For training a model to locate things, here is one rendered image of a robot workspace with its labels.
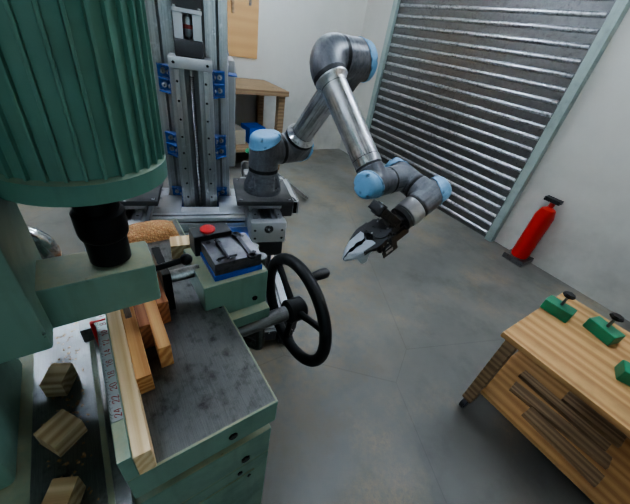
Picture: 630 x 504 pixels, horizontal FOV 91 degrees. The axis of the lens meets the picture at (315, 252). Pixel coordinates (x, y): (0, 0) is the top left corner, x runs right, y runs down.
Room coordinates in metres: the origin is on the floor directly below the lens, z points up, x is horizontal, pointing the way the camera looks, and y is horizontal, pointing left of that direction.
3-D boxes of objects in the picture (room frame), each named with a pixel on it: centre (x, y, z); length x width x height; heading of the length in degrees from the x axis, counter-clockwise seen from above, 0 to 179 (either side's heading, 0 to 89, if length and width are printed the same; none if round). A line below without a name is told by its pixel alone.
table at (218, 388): (0.45, 0.25, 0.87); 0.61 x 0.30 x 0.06; 40
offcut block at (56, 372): (0.27, 0.40, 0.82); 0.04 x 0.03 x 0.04; 15
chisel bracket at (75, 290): (0.32, 0.30, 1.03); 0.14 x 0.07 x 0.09; 130
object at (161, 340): (0.38, 0.28, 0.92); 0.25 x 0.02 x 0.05; 40
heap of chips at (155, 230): (0.63, 0.42, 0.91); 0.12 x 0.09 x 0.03; 130
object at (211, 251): (0.51, 0.19, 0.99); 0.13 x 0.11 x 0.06; 40
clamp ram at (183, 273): (0.45, 0.26, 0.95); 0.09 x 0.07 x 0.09; 40
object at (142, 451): (0.37, 0.35, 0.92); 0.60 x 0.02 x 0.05; 40
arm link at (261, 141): (1.18, 0.26, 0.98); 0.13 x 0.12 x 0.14; 136
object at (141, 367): (0.46, 0.40, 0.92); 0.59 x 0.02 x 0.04; 40
